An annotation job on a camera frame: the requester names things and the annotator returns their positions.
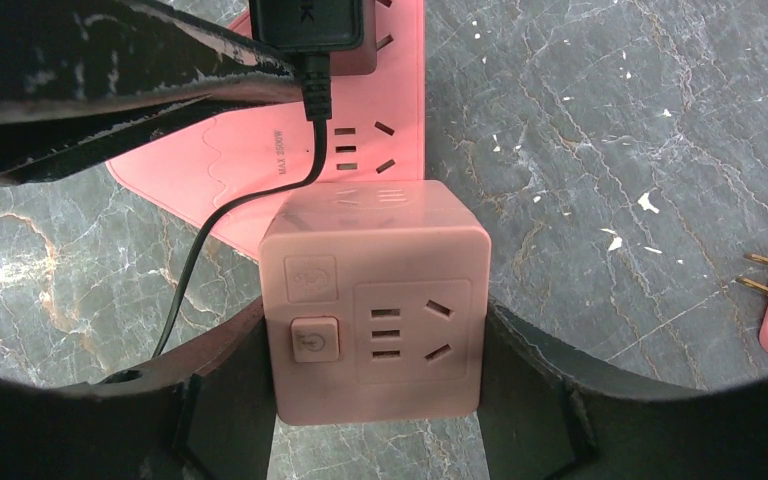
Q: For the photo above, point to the pink cube socket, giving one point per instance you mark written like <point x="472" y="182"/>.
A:
<point x="375" y="298"/>

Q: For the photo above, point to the black power adapter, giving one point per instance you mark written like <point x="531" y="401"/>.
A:
<point x="323" y="39"/>

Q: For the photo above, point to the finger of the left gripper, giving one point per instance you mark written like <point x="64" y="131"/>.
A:
<point x="47" y="151"/>
<point x="68" y="59"/>

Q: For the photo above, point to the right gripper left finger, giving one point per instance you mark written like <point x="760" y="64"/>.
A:
<point x="203" y="410"/>

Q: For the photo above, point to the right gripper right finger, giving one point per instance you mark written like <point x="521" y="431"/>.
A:
<point x="550" y="411"/>

